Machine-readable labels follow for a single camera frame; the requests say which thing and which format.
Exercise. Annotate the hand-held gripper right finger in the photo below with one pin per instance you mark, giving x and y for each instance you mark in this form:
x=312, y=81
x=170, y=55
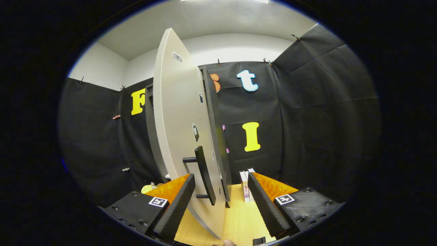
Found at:
x=264, y=201

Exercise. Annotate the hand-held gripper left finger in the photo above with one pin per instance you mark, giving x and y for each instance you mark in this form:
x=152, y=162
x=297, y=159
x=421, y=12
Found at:
x=179, y=201

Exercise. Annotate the grey shoe cabinet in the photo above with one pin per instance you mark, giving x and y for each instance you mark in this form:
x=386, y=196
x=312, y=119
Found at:
x=213, y=119

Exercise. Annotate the yellow pineapple plush toy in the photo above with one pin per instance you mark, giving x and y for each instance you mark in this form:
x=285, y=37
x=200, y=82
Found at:
x=146, y=188

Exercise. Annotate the black backdrop cloth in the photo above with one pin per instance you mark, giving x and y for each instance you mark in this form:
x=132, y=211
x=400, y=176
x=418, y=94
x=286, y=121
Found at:
x=324, y=119

